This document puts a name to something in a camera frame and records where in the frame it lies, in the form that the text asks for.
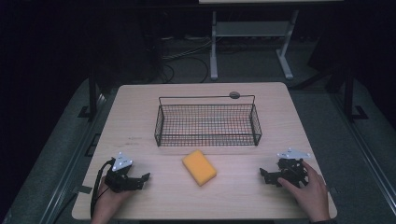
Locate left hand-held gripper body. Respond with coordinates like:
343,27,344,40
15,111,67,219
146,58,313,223
104,151,138,194

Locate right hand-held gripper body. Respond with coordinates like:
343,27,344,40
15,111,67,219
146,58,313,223
276,147,312,189

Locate person's left hand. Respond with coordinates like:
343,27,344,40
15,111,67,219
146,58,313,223
91,183,136,221

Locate person's right hand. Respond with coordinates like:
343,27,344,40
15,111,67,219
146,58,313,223
277,161,332,222

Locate yellow sponge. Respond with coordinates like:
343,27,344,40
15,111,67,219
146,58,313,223
181,149,218,188

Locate black metal stand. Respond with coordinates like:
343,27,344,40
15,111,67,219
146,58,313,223
77,69,103,121
343,66,370,123

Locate white metal stand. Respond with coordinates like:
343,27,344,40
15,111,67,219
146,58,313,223
199,0,345,81

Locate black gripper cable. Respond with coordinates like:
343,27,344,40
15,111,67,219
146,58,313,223
90,158,117,219

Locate metal floor rail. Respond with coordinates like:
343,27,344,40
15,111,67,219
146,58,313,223
38,92,108,224
330,92,396,208

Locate black wire basket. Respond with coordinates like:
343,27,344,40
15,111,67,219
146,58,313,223
153,94,263,147

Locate black floor cable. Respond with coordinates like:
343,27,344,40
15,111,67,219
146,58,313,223
159,55,210,85

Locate light floor cables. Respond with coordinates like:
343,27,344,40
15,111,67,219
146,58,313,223
161,36,215,62

